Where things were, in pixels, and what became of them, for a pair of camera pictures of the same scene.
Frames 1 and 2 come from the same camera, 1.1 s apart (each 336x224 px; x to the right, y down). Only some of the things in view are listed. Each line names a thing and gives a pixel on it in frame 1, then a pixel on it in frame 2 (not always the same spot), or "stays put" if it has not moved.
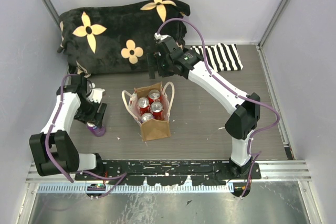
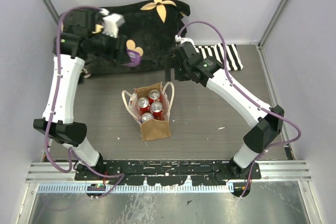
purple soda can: x=146 y=117 stays put
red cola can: x=157 y=110 stays put
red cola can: x=144 y=105 stays put
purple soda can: x=98 y=131 → x=135 y=58
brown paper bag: x=153 y=129 stays put
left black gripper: x=95 y=117 → x=118 y=55
